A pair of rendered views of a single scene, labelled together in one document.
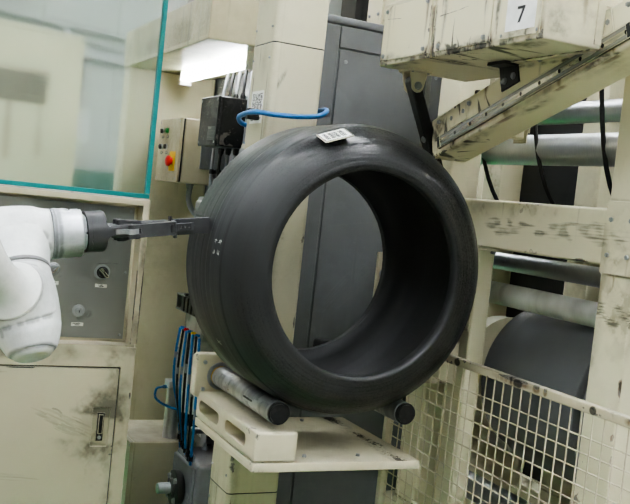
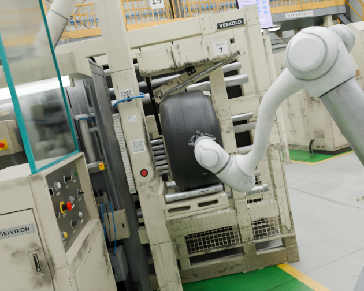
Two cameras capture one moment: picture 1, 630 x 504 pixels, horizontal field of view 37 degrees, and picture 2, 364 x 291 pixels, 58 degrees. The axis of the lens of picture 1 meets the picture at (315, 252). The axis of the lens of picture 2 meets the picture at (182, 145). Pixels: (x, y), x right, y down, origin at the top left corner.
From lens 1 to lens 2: 2.13 m
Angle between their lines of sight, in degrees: 65
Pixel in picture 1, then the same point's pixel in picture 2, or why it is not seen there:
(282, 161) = (208, 104)
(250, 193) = (211, 116)
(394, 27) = (146, 59)
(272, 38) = (130, 67)
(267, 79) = (133, 84)
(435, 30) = (174, 58)
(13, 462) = not seen: outside the picture
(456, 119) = (167, 88)
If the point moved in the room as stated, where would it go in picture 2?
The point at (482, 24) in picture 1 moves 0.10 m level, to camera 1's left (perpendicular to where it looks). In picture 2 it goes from (202, 54) to (196, 53)
